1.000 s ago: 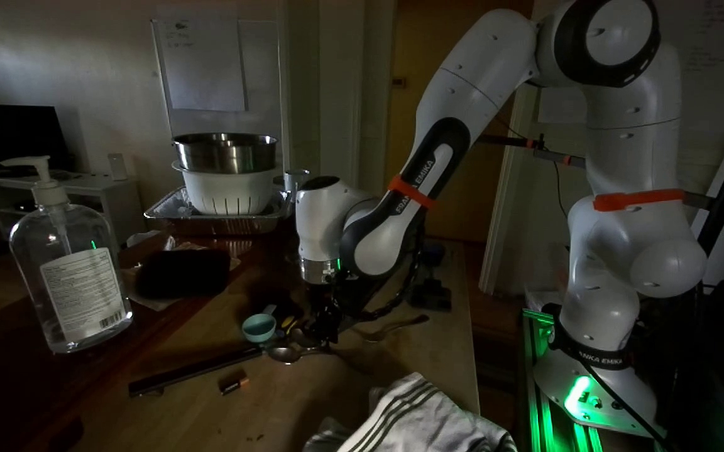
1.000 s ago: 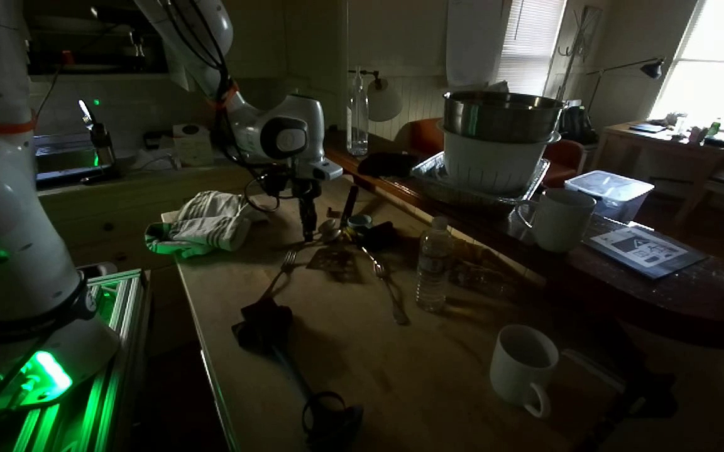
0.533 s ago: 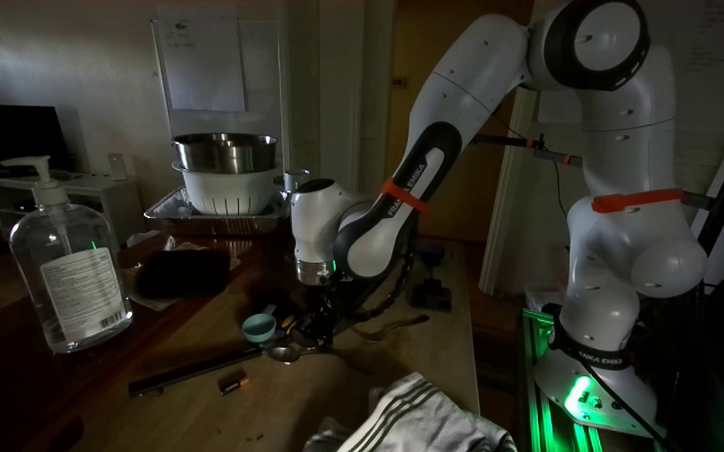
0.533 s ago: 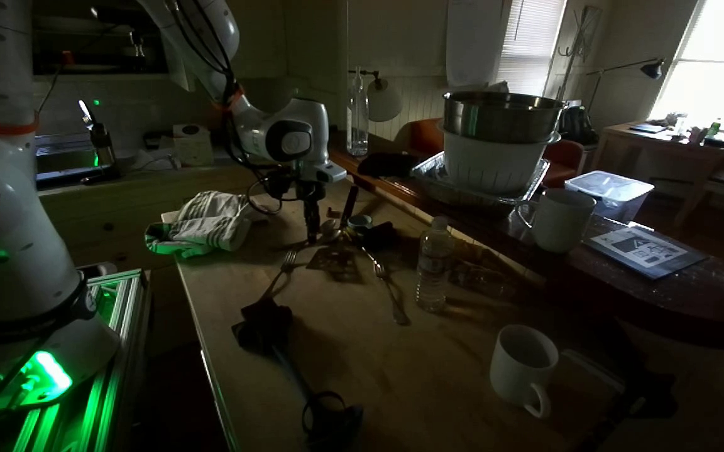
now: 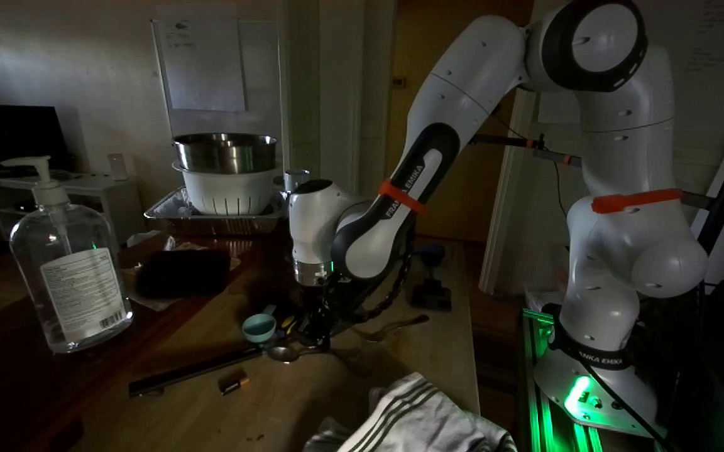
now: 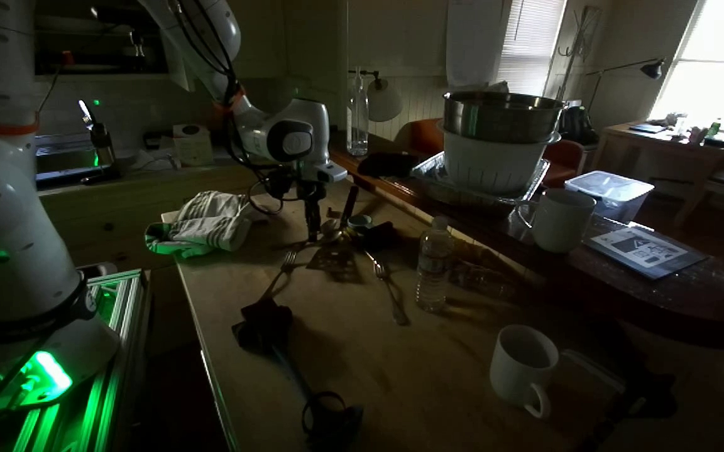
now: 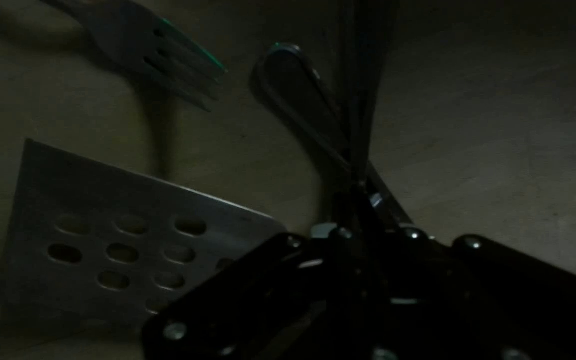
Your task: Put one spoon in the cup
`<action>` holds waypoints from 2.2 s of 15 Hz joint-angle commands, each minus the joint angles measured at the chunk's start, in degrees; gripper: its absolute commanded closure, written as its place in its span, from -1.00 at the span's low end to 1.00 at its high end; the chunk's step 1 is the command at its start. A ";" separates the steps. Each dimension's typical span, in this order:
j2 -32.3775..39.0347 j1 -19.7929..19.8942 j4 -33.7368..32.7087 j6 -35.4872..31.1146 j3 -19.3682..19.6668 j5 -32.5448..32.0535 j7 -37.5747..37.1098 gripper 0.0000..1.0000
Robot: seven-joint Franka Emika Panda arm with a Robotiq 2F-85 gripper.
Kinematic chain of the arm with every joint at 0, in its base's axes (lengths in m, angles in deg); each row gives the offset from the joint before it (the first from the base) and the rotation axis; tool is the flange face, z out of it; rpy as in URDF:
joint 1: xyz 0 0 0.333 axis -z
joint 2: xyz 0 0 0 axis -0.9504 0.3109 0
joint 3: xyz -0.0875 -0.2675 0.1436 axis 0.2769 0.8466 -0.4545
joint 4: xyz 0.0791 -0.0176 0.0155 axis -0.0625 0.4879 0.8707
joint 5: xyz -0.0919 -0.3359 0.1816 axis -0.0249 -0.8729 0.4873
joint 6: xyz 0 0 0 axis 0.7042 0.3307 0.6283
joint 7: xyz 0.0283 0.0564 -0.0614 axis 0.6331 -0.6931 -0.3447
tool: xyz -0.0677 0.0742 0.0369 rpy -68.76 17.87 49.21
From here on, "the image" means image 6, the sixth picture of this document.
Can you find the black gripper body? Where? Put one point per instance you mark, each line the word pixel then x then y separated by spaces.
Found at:
pixel 295 182

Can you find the white striped towel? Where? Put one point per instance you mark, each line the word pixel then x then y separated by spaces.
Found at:
pixel 202 219

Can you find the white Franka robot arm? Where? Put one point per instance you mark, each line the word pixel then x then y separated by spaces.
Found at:
pixel 10 208

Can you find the teal measuring cup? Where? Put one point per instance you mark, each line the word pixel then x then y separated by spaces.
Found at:
pixel 359 222

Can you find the clear pump sanitizer bottle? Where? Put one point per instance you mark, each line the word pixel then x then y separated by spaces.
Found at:
pixel 357 116

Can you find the white paper roll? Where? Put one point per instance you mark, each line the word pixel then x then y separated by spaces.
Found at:
pixel 186 140

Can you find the white lamp shade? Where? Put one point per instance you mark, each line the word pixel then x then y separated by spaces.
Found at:
pixel 384 100

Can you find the clear plastic water bottle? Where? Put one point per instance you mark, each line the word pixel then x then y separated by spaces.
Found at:
pixel 436 263

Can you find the black device with green light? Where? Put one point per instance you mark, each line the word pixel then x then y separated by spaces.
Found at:
pixel 95 133

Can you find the steel mixing bowl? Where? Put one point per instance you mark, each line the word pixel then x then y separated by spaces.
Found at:
pixel 500 116

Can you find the large white mug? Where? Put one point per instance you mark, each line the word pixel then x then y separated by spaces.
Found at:
pixel 559 219

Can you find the small white mug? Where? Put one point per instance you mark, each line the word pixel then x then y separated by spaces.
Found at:
pixel 523 366

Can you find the narrow bright window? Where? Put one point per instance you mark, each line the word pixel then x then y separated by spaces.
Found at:
pixel 533 27

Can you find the clear plastic lidded container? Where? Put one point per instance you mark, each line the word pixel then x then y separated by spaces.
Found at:
pixel 609 190

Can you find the wooden desk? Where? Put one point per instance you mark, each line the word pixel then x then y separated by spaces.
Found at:
pixel 671 146

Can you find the black desk lamp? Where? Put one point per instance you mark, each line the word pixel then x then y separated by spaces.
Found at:
pixel 651 69

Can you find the large bright window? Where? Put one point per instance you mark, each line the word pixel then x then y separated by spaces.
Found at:
pixel 723 57

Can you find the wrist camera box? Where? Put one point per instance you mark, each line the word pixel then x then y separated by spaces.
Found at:
pixel 333 170

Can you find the brown wooden table rail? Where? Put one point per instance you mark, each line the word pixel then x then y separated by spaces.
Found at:
pixel 402 203

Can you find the black clamp mount with rod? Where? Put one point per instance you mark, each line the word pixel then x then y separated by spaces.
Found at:
pixel 263 326

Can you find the dark wall shelf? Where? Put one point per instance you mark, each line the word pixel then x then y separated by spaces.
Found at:
pixel 87 37

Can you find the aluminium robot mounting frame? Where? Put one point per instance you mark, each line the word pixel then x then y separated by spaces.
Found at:
pixel 87 418

